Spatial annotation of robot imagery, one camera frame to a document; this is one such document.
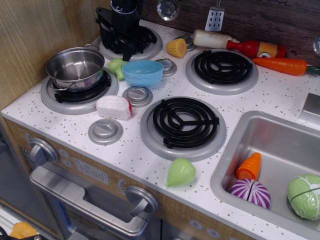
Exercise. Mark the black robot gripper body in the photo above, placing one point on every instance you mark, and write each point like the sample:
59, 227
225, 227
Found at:
122, 18

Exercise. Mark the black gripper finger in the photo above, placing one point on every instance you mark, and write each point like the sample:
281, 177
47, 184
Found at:
108, 37
129, 51

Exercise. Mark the green toy broccoli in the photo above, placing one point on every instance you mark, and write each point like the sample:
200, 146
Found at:
116, 67

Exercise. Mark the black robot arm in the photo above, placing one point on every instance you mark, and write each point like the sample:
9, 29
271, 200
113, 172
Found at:
140, 3

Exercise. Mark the back left black burner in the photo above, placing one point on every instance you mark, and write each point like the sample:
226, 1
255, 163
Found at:
148, 43

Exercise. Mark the black burner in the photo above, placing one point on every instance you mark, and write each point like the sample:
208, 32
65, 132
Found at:
183, 127
221, 72
77, 103
148, 43

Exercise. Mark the light blue plastic bowl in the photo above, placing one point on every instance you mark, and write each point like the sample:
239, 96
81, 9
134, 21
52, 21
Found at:
143, 73

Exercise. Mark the silver stovetop knob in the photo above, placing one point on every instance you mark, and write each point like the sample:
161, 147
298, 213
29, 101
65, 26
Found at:
189, 42
105, 131
138, 96
169, 67

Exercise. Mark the silver perforated ladle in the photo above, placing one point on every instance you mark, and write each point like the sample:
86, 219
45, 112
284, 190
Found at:
168, 10

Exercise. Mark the small steel pot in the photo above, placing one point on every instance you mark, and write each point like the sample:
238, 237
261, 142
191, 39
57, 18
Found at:
76, 69

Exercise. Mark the yellow toy corn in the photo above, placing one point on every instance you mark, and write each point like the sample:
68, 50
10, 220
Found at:
177, 47

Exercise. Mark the silver stovetop knob middle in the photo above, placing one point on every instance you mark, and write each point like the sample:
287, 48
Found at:
138, 96

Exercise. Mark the white red toy cheese wedge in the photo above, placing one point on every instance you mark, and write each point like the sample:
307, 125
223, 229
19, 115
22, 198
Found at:
114, 106

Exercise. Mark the silver stovetop knob far back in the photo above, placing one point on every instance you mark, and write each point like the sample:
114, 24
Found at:
189, 42

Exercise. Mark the white toy bottle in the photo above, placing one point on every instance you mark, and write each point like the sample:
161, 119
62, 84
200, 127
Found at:
211, 39

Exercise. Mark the front left black burner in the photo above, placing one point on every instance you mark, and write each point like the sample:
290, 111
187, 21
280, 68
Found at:
77, 103

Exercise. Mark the silver stovetop knob front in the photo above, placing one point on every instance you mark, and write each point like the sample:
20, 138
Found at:
105, 131

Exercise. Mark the silver slotted spatula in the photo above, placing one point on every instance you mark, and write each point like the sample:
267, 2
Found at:
215, 18

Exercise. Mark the back right black burner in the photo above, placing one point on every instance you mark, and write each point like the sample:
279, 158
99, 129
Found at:
221, 72

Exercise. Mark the front right black burner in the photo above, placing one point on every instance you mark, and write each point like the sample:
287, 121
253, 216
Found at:
183, 127

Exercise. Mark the red toy ketchup bottle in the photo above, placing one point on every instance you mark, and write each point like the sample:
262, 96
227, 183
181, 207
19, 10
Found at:
258, 49

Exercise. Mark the left silver oven knob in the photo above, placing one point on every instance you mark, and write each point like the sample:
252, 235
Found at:
42, 152

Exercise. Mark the silver oven knob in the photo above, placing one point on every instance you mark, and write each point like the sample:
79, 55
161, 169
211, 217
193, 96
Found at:
140, 201
42, 152

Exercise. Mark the light green toy pear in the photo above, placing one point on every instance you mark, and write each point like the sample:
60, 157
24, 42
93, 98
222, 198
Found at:
180, 172

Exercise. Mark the right silver oven knob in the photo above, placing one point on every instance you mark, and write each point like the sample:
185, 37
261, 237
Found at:
140, 201

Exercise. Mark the orange toy carrot piece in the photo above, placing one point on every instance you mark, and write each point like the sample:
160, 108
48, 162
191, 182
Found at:
250, 168

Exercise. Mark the purple toy onion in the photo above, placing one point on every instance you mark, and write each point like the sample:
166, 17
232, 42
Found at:
252, 191

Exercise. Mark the silver toy sink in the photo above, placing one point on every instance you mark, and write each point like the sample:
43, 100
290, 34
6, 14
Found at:
287, 150

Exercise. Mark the silver hanging utensil right edge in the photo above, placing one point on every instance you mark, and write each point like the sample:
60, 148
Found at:
316, 45

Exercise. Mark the silver faucet base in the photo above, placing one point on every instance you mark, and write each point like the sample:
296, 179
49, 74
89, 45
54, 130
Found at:
311, 109

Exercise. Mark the yellow object on floor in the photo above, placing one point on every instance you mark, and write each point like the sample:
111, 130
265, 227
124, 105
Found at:
21, 230

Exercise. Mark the green toy cabbage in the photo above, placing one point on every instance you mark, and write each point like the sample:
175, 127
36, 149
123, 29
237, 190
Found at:
303, 194

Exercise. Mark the silver oven door handle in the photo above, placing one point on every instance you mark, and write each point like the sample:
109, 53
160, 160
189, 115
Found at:
83, 217

